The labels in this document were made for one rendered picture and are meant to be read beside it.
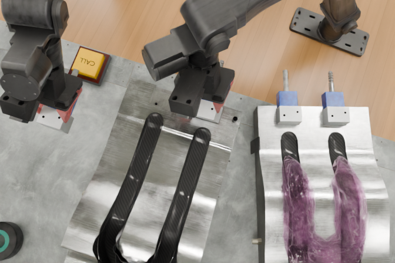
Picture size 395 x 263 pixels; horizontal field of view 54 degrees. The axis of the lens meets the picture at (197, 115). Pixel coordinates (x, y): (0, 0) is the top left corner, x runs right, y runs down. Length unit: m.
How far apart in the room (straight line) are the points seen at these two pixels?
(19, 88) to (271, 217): 0.53
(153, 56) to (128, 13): 0.46
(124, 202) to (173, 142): 0.16
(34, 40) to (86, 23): 0.43
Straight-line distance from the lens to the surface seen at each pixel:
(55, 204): 0.95
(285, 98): 0.91
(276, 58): 1.02
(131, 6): 1.06
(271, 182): 0.84
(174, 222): 0.80
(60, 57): 0.69
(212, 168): 0.83
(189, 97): 0.64
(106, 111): 0.96
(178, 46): 0.62
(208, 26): 0.57
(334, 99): 0.94
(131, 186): 0.83
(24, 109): 0.65
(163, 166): 0.83
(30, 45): 0.63
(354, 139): 0.95
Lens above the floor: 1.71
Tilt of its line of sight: 75 degrees down
